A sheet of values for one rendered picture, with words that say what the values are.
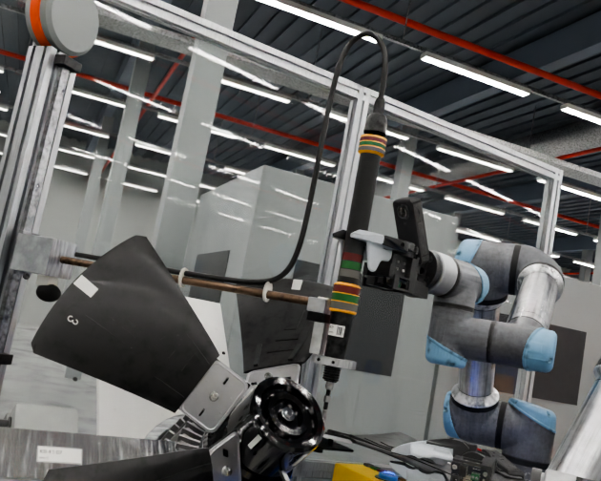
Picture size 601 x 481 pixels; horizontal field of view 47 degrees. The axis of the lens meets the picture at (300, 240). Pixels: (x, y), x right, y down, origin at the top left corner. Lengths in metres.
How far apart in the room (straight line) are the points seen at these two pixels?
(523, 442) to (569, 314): 3.84
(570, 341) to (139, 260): 4.79
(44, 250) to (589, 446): 0.99
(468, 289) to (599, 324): 4.55
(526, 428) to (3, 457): 1.21
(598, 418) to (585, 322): 4.53
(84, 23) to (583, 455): 1.24
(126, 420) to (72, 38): 0.78
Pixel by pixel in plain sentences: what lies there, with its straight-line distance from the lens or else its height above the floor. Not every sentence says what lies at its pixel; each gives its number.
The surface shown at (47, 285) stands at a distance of 1.39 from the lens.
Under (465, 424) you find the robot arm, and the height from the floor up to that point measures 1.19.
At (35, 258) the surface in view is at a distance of 1.39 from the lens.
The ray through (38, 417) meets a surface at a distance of 1.08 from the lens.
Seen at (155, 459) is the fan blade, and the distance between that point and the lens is 0.88.
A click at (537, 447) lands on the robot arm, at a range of 1.81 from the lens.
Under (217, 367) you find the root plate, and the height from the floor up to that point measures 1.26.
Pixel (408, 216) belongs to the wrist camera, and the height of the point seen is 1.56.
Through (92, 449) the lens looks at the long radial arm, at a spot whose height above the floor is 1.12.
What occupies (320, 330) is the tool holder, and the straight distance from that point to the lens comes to 1.08.
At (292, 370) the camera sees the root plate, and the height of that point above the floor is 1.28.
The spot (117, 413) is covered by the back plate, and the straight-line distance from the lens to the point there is 1.22.
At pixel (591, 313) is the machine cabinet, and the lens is 5.75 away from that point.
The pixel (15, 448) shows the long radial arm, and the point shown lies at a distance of 1.02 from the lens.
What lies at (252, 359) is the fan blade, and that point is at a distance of 1.15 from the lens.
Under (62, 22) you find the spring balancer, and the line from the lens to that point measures 1.54.
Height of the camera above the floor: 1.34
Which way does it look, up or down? 7 degrees up
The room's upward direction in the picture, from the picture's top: 11 degrees clockwise
